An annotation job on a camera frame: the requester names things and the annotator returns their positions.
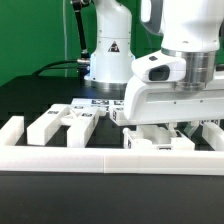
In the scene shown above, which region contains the white marker sheet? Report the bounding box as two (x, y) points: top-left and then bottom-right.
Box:
(71, 98), (123, 111)

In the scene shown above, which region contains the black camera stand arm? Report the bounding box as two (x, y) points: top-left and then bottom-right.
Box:
(71, 0), (91, 79)

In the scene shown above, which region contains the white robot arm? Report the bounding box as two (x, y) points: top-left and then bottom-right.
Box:
(85, 0), (224, 126)

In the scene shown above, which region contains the white chair back piece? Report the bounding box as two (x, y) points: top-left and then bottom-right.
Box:
(27, 104), (106, 148)

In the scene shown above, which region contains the black cable bundle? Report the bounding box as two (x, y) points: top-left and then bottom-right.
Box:
(31, 59), (91, 77)

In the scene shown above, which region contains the white U-shaped fence frame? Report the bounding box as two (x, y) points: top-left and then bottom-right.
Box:
(0, 116), (224, 176)

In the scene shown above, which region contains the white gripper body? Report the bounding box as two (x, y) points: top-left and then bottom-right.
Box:
(124, 51), (224, 125)

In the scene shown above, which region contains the white chair seat piece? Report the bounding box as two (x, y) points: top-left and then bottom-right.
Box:
(123, 125), (195, 151)

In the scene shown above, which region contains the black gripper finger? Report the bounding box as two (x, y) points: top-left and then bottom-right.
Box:
(184, 121), (199, 137)
(166, 123), (177, 137)

